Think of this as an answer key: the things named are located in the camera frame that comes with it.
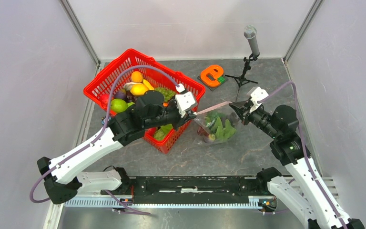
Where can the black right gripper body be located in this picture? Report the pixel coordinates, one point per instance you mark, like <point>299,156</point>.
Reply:
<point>261,118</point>

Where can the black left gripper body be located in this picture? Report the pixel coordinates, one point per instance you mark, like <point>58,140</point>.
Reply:
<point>170,115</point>

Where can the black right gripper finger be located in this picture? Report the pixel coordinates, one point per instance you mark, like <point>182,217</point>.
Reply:
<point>242,104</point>
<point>239,110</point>

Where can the green toy leafy vegetable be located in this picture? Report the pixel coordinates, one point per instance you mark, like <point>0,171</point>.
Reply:
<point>220,127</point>

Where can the clear dotted zip bag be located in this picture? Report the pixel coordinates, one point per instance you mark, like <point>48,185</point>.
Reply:
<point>200,121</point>

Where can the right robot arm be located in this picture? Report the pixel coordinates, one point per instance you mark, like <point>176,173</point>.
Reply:
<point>315,207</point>

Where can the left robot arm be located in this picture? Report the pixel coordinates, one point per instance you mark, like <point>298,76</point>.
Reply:
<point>64,176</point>

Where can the light green toy cabbage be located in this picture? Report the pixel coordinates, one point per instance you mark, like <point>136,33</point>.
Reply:
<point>162,132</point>

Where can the green toy grape bunch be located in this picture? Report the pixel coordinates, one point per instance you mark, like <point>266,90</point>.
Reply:
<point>167,93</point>

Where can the black microphone tripod stand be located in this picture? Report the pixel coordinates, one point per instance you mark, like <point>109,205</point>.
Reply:
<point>242,80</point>

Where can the yellow toy lemon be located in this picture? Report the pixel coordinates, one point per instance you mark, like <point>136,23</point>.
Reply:
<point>138,89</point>

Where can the orange letter e block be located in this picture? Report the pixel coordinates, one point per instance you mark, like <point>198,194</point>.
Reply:
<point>212,76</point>

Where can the white toy garlic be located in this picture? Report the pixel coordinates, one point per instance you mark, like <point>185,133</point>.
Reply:
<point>129,85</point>

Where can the orange yellow round fruit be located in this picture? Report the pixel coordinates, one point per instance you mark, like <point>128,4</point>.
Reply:
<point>137,77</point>

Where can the green toy apple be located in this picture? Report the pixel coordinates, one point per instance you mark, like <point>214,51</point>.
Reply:
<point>118,105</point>

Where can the purple toy fig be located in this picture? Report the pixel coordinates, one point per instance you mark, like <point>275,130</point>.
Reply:
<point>121,94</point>

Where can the red strawberry toy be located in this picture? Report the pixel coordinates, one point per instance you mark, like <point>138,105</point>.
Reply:
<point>104,99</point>

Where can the grey microphone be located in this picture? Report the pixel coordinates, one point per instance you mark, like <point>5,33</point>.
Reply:
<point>250,33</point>

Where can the red plastic shopping basket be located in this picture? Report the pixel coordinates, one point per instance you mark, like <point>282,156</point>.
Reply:
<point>104,80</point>

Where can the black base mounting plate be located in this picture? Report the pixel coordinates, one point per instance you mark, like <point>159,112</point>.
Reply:
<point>192,189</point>

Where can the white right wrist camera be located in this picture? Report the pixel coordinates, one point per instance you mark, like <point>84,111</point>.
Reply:
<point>256,95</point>

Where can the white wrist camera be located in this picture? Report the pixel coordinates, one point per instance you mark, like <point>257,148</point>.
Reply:
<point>185,100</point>
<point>256,95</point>

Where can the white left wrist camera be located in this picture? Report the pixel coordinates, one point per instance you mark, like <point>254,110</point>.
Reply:
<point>185,100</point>

